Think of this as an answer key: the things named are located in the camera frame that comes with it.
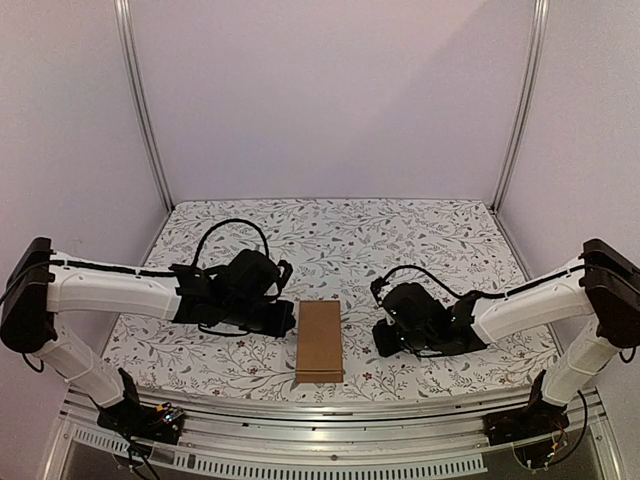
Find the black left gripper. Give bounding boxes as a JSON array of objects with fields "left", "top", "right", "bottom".
[{"left": 222, "top": 299, "right": 297, "bottom": 339}]

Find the brown cardboard paper box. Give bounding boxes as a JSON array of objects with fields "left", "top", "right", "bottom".
[{"left": 295, "top": 300, "right": 344, "bottom": 384}]

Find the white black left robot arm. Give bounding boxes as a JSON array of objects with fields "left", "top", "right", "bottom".
[{"left": 1, "top": 237, "right": 296, "bottom": 434}]

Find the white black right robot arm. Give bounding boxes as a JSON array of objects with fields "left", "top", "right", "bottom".
[{"left": 370, "top": 239, "right": 639, "bottom": 436}]

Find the floral patterned table mat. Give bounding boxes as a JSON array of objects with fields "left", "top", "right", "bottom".
[{"left": 104, "top": 199, "right": 558, "bottom": 403}]

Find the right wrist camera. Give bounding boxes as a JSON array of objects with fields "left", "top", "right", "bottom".
[{"left": 370, "top": 277, "right": 389, "bottom": 311}]

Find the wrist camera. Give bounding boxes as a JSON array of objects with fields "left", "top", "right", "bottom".
[
  {"left": 275, "top": 260, "right": 293, "bottom": 296},
  {"left": 370, "top": 277, "right": 389, "bottom": 311}
]

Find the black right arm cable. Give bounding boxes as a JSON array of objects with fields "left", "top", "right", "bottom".
[{"left": 379, "top": 264, "right": 506, "bottom": 304}]

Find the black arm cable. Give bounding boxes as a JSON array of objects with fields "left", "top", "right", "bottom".
[
  {"left": 192, "top": 217, "right": 269, "bottom": 271},
  {"left": 379, "top": 264, "right": 506, "bottom": 304}
]

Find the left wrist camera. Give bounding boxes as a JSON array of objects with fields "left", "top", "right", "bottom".
[{"left": 275, "top": 260, "right": 293, "bottom": 296}]

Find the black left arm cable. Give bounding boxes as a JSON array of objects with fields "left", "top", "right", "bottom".
[{"left": 192, "top": 217, "right": 269, "bottom": 271}]

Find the aluminium front rail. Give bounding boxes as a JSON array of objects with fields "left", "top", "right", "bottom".
[{"left": 42, "top": 384, "right": 626, "bottom": 480}]

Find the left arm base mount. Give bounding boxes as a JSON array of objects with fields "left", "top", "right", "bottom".
[{"left": 97, "top": 368, "right": 186, "bottom": 445}]

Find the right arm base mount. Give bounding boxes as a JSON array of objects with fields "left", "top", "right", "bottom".
[{"left": 482, "top": 370, "right": 570, "bottom": 446}]

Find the right aluminium frame post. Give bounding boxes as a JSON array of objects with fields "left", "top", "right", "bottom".
[{"left": 490, "top": 0, "right": 550, "bottom": 211}]

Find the aluminium frame post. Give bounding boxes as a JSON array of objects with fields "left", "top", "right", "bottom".
[
  {"left": 112, "top": 0, "right": 175, "bottom": 214},
  {"left": 490, "top": 0, "right": 550, "bottom": 211}
]

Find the left aluminium frame post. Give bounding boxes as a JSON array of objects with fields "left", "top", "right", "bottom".
[{"left": 112, "top": 0, "right": 175, "bottom": 214}]

